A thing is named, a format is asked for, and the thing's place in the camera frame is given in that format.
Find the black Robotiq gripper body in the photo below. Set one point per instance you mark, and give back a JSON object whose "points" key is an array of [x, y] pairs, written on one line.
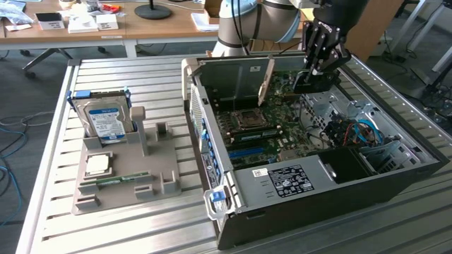
{"points": [[335, 18]]}

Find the Nvidia graphics card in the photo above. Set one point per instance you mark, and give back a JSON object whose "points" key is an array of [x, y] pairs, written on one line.
{"points": [[312, 86]]}

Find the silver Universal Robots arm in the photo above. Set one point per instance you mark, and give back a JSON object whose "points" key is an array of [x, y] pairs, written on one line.
{"points": [[275, 18]]}

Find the wooden cabinet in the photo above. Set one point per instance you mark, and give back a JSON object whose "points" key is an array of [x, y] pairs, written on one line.
{"points": [[374, 26]]}

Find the metal CPU socket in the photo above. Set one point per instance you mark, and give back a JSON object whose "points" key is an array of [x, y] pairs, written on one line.
{"points": [[248, 117]]}

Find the stack of white papers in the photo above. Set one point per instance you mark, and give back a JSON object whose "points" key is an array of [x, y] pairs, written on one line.
{"points": [[204, 23]]}

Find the green motherboard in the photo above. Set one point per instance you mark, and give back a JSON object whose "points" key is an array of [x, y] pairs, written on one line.
{"points": [[283, 132]]}

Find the brown cardboard box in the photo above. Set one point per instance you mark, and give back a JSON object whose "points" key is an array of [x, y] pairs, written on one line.
{"points": [[212, 8]]}

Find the dark green RAM stick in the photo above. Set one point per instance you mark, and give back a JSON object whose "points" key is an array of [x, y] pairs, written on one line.
{"points": [[254, 135]]}

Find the silver metal disk bay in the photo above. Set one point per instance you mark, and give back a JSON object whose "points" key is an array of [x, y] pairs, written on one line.
{"points": [[388, 156]]}

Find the blue expansion slot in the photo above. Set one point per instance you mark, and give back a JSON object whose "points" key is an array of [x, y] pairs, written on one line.
{"points": [[247, 152]]}

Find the blue card retention clip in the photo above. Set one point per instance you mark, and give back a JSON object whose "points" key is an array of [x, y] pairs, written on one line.
{"points": [[211, 156], [204, 135], [215, 167], [208, 145]]}

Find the light wooden office desk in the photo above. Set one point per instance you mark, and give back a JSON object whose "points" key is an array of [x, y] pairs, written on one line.
{"points": [[152, 26]]}

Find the black round lamp base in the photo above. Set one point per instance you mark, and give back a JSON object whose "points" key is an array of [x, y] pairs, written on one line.
{"points": [[154, 12]]}

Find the grey power supply unit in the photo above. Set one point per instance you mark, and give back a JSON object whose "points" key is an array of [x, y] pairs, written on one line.
{"points": [[254, 190]]}

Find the black open PC case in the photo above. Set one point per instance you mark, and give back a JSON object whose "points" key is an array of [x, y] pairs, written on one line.
{"points": [[318, 209]]}

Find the small white cardboard box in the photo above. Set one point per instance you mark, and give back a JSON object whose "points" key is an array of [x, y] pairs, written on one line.
{"points": [[107, 22]]}

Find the blue case latch tab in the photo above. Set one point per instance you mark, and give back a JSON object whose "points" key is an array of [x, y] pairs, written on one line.
{"points": [[216, 197]]}

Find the hard disk in blue caddy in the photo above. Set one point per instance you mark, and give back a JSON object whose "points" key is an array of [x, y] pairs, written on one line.
{"points": [[106, 121]]}

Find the wide white cardboard box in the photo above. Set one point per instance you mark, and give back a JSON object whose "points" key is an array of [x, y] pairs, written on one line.
{"points": [[83, 26]]}

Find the silver CPU chip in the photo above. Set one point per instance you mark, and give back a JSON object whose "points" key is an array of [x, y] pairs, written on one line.
{"points": [[98, 164]]}

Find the white box with black top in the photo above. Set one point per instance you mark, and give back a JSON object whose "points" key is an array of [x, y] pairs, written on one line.
{"points": [[50, 22]]}

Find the grey plastic parts rack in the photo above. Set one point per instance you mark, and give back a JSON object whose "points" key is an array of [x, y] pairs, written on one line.
{"points": [[120, 193]]}

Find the white paper card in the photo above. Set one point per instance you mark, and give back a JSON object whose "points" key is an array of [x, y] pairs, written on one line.
{"points": [[18, 27]]}

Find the clear plastic bag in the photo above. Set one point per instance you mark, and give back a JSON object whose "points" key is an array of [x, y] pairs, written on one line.
{"points": [[16, 13]]}

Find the grey metal desk frame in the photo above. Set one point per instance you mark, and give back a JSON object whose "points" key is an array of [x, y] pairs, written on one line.
{"points": [[444, 59]]}

